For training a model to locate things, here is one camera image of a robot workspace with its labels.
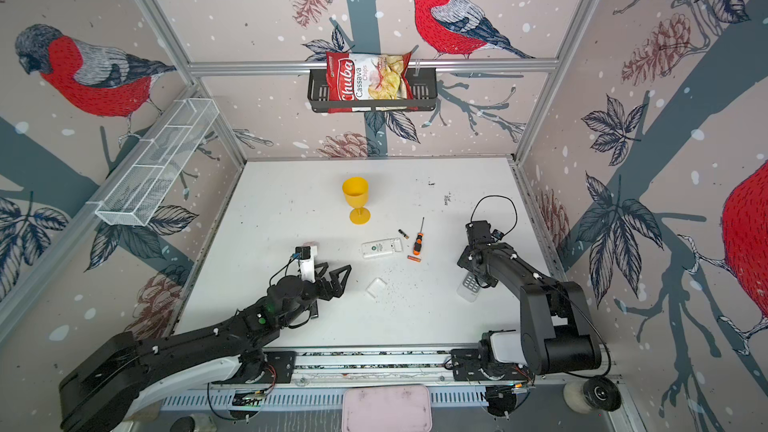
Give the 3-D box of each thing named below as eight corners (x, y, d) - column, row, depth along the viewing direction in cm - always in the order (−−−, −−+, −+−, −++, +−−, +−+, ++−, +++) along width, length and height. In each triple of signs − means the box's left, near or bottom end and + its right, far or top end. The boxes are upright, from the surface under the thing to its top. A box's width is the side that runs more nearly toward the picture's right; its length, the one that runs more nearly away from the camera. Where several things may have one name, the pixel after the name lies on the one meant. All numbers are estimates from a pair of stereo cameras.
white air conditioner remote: (362, 259, 95) (361, 256, 93) (361, 245, 98) (360, 242, 97) (403, 253, 96) (403, 249, 95) (400, 239, 100) (401, 236, 98)
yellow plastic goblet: (347, 224, 104) (340, 196, 91) (349, 206, 109) (343, 177, 97) (370, 224, 104) (366, 196, 91) (371, 206, 109) (368, 177, 97)
